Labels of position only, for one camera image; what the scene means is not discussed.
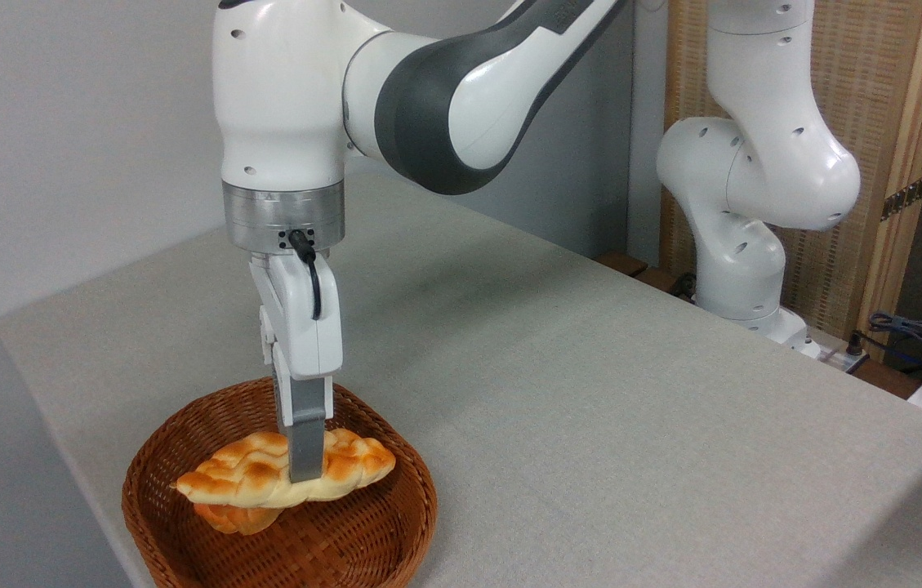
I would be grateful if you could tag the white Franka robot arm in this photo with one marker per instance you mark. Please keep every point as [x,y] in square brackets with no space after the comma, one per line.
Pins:
[460,106]

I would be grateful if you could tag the round knotted bread roll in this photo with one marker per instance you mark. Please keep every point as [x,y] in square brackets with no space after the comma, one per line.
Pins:
[240,518]

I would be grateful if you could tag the long braided bread loaf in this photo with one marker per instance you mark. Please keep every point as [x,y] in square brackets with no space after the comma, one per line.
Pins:
[252,474]

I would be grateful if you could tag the brown woven wicker basket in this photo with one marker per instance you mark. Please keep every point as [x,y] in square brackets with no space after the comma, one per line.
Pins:
[363,523]

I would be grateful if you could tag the metal screen hinge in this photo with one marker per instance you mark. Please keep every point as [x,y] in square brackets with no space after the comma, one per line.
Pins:
[906,198]

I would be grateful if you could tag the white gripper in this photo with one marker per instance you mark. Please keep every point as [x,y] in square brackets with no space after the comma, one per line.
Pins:
[297,327]

